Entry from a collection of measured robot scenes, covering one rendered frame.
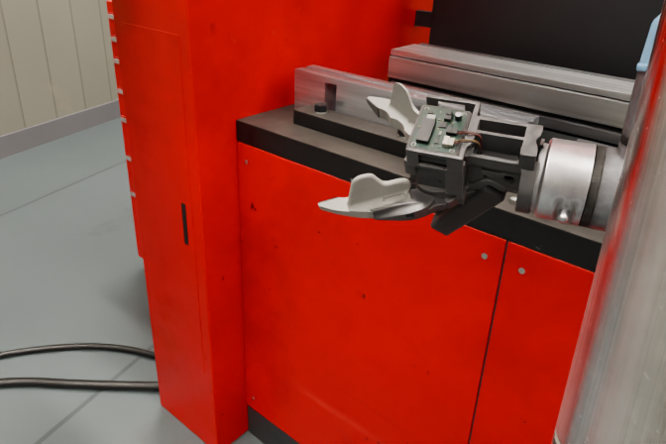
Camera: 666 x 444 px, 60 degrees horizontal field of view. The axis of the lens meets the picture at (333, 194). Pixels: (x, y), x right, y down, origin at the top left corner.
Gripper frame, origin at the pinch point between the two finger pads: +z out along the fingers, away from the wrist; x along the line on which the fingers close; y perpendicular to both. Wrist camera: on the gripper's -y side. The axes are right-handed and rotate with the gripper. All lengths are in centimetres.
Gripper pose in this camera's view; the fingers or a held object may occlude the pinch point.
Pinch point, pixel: (343, 153)
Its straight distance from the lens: 62.3
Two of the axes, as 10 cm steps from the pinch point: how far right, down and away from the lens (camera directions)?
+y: -1.7, -5.7, -8.0
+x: -3.6, 7.9, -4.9
